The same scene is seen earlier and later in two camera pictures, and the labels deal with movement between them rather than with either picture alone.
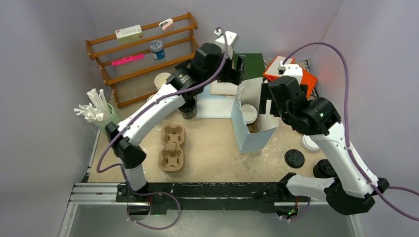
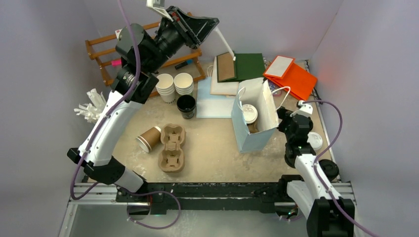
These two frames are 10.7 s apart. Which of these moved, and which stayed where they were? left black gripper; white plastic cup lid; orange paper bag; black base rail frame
Moved: left black gripper
Stayed: black base rail frame; white plastic cup lid; orange paper bag
